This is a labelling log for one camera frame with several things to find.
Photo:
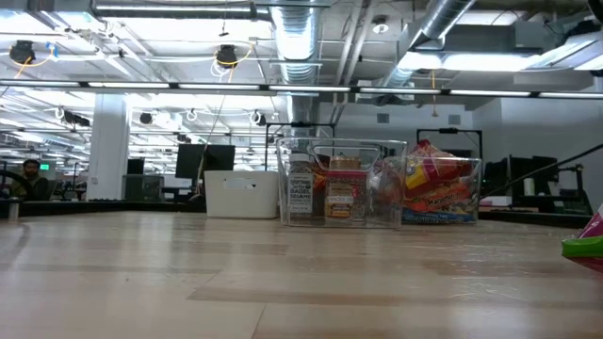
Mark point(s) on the white building column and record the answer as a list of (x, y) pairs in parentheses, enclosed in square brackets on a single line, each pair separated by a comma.
[(108, 146)]

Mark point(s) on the red spice container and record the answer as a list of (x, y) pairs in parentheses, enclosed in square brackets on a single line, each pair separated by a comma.
[(359, 188)]

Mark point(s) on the long ceiling light strip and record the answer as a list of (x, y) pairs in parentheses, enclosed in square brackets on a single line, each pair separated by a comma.
[(301, 88)]

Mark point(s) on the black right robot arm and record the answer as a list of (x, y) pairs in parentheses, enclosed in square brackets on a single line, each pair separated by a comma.
[(597, 7)]

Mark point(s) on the person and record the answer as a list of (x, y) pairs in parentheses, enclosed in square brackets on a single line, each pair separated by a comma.
[(32, 181)]

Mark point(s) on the blue ramen packet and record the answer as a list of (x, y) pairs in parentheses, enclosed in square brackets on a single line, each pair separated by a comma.
[(438, 217)]

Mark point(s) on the small black background monitor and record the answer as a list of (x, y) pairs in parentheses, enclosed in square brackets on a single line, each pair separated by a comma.
[(135, 166)]

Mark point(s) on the silver ceiling duct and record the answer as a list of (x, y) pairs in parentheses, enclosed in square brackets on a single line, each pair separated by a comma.
[(296, 37), (438, 19)]

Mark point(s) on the green-trimmed ramen packet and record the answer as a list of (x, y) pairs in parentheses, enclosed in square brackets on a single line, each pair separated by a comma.
[(586, 247)]

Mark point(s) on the orange ramen packet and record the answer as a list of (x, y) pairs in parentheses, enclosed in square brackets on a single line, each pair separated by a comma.
[(438, 200)]

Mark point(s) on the red roast beef ramen packet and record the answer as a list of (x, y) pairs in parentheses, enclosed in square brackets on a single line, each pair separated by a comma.
[(431, 160)]

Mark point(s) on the black background workstation equipment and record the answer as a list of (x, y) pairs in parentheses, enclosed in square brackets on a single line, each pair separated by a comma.
[(542, 174)]

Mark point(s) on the clear plastic bin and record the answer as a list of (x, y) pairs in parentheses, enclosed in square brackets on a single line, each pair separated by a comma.
[(476, 188), (391, 150)]

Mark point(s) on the white-lid spice jar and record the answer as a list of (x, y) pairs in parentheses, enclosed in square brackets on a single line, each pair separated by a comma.
[(300, 193)]

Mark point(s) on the white roll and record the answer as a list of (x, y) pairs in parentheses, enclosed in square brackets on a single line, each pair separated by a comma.
[(529, 186)]

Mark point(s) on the grey cabinet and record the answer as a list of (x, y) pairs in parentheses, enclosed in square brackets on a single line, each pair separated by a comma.
[(141, 188)]

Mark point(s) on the black background frame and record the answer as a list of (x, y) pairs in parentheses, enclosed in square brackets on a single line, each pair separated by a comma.
[(450, 131)]

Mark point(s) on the white plastic bin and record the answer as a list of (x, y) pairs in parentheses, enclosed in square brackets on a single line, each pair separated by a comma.
[(242, 200)]

